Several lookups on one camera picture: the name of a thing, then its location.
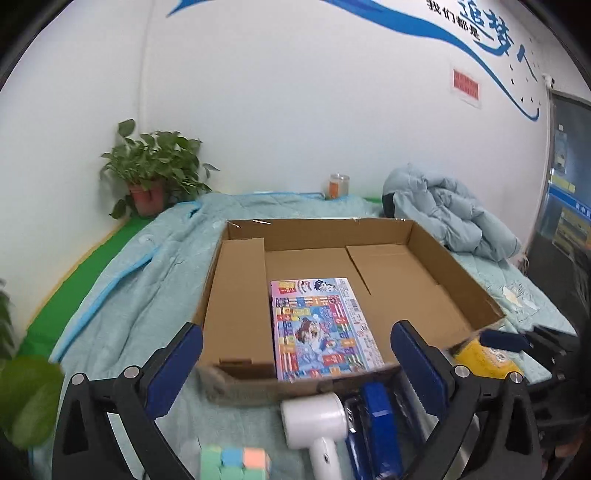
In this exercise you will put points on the green mat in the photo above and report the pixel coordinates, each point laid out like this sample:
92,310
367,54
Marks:
69,304

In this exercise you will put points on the glass jar with orange label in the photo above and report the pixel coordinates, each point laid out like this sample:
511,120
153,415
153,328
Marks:
339,187

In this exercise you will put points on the white hair dryer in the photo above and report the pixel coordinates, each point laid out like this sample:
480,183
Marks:
314,417

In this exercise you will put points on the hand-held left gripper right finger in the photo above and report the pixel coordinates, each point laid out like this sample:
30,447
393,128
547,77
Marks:
418,364

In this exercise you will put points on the white security camera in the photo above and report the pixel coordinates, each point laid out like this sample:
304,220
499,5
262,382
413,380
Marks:
548,81

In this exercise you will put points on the red wall notice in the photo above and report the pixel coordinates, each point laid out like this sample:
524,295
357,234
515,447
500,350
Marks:
466,85

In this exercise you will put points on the large-leaf green plant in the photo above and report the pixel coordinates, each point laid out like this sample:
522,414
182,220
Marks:
27,401

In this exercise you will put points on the pastel puzzle cube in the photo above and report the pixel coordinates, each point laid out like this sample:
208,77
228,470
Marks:
231,464

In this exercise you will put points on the potted green plant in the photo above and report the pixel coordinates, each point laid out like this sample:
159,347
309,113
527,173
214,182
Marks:
152,161

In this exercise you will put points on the glass door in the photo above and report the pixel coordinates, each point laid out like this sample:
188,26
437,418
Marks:
568,138

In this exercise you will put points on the blue wall decal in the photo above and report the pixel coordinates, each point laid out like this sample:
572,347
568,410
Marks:
415,23

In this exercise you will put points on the blue stapler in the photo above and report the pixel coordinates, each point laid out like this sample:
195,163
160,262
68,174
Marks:
378,415

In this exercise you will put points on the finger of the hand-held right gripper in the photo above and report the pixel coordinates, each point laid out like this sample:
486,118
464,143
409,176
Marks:
503,341

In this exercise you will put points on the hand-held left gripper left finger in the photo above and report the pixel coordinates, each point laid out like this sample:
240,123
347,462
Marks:
178,369

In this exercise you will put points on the light blue puffy jacket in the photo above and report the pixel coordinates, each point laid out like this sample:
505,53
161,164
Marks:
452,212

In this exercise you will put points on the cardboard box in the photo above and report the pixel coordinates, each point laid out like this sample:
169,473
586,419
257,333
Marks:
304,258

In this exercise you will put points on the colourful board game box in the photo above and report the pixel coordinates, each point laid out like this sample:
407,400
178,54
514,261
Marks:
323,327

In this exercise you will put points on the yellow can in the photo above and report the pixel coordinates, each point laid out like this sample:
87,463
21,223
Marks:
485,364

